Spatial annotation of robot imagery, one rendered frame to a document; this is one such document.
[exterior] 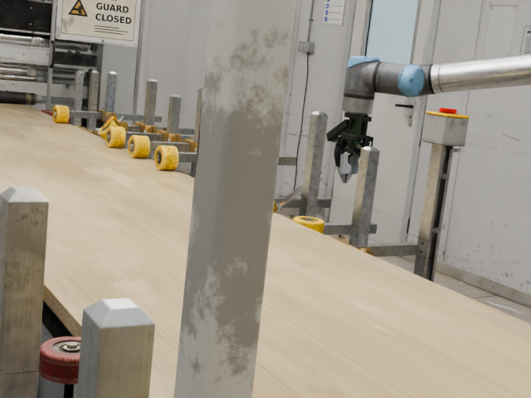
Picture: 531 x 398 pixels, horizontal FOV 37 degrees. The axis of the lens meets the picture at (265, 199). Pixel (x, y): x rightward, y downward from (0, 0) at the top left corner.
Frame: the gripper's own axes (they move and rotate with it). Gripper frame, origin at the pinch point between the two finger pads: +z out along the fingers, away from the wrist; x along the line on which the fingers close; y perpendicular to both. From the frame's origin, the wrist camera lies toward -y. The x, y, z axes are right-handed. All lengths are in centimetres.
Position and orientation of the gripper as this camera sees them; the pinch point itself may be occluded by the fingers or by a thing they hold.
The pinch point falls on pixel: (344, 178)
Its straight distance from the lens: 243.6
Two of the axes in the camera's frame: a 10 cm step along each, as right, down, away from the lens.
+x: 8.5, 0.0, 5.3
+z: -1.1, 9.8, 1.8
